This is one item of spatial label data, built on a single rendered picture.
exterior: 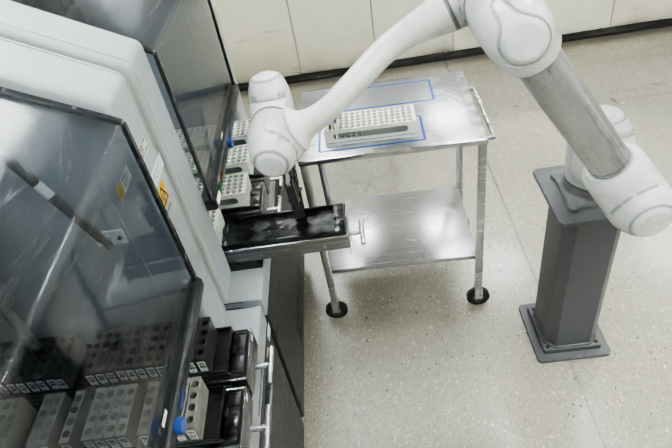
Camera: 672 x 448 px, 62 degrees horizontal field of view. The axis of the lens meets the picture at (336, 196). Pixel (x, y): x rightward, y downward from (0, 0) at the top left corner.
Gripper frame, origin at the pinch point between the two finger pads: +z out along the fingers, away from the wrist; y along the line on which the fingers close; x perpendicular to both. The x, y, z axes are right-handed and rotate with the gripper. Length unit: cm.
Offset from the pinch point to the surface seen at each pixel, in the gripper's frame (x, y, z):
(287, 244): -3.5, 11.3, 3.9
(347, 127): 16.5, -30.7, -3.1
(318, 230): 5.2, 7.5, 3.8
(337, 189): 4, -107, 85
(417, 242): 36, -34, 56
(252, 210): -14.3, -4.6, 3.7
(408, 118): 36.0, -29.9, -3.6
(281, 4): -17, -224, 28
